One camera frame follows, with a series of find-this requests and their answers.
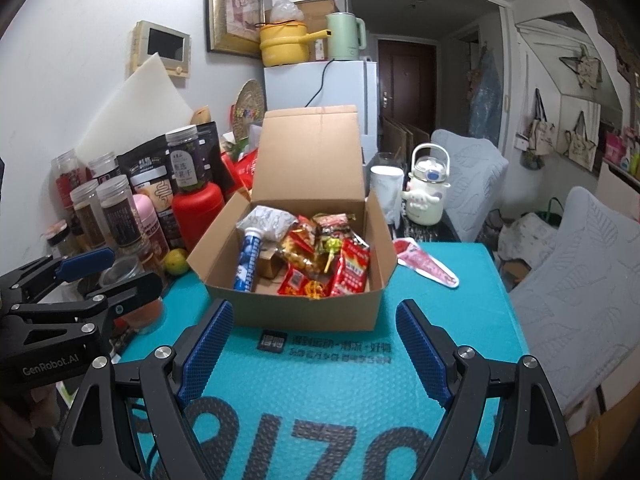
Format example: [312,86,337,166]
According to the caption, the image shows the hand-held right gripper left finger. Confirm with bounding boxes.
[52,299,235,480]

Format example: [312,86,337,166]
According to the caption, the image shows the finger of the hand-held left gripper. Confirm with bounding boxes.
[10,271,163,333]
[0,247,117,303]

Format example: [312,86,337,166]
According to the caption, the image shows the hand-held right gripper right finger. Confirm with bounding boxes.
[395,299,571,480]

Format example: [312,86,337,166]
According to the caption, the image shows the blue tablet tube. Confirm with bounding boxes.
[232,227,265,292]

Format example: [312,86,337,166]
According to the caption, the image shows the long red snack packet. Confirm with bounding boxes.
[327,239,371,297]

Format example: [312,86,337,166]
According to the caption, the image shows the round waffle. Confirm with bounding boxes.
[280,232,321,273]

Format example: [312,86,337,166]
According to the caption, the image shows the yellow green lollipop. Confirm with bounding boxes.
[320,237,346,273]

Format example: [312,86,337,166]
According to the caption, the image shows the grey white patterned packet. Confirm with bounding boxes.
[236,206,297,243]

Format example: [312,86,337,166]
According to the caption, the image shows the cardboard box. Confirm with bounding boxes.
[186,105,398,332]

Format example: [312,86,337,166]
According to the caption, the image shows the person's left hand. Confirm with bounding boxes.
[0,382,58,428]

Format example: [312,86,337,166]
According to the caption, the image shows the empty glass cup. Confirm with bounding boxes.
[100,255,146,286]

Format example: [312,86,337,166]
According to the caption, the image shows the glass of orange liquid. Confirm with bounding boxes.
[120,295,166,336]

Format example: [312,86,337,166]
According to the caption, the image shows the small dark lid jar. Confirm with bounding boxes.
[45,220,81,261]

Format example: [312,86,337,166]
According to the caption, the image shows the yellow green lime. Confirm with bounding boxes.
[164,248,190,277]

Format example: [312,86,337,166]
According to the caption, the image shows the pink bottle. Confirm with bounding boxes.
[132,194,168,256]

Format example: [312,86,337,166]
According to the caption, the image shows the teal bubble mat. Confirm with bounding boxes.
[112,242,531,480]

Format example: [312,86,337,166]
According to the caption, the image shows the clear jar red contents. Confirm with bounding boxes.
[51,149,91,226]

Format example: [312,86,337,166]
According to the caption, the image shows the pink cone-shaped packet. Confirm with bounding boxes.
[392,238,460,289]

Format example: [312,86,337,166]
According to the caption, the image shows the red bottle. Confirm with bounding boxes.
[171,182,226,253]

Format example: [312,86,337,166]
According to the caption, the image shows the small kraft paper box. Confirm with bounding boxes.
[260,247,286,281]

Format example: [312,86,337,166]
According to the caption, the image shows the red candy packet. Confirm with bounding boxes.
[277,267,328,298]

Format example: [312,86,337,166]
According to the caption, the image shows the black pouch white label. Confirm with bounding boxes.
[116,136,176,253]

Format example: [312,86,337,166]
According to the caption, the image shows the purple label jar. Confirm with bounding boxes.
[165,125,203,193]

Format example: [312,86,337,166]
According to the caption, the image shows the white cartoon water jug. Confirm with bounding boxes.
[402,143,451,226]

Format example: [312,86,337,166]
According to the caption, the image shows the white patterned cloth bundle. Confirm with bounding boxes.
[500,212,556,261]

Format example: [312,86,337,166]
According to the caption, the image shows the red plastic bag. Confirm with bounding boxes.
[222,152,258,196]

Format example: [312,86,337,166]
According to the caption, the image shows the white mug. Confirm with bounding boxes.
[369,164,405,226]

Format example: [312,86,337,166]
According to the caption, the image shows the white foam board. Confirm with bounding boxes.
[75,52,193,161]

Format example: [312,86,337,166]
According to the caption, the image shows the grey covered chair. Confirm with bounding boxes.
[510,186,632,411]
[431,129,510,243]

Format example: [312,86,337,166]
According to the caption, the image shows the round woven plate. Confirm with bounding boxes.
[235,79,266,141]

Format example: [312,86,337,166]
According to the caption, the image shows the folded cardboard sheets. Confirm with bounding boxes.
[381,117,430,156]

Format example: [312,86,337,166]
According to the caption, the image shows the canvas tote bag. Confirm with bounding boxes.
[525,89,557,156]

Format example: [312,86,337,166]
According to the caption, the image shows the white fridge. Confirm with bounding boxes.
[263,60,379,161]

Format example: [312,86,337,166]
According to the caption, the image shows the blue plastic cover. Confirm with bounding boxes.
[470,55,503,133]

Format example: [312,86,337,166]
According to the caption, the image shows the dark brown door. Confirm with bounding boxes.
[377,40,437,131]

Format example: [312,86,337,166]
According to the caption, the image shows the pink container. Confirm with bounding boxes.
[604,132,626,161]

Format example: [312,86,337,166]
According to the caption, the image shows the yellow pot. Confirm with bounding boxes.
[259,21,331,67]

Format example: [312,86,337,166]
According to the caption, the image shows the gold framed picture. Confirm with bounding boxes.
[206,0,265,54]

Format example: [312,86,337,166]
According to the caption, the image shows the clear plastic bag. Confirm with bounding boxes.
[270,0,306,25]

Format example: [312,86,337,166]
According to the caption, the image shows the green electric kettle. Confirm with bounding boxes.
[326,12,367,62]

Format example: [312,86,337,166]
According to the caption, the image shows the brown carton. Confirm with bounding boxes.
[292,0,337,31]

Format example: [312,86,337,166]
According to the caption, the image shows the green handled basket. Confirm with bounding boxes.
[545,197,571,226]

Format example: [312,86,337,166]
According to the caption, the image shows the beige wall intercom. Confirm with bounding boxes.
[130,20,192,79]

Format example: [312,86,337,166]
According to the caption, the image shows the black power cable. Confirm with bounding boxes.
[304,59,337,108]

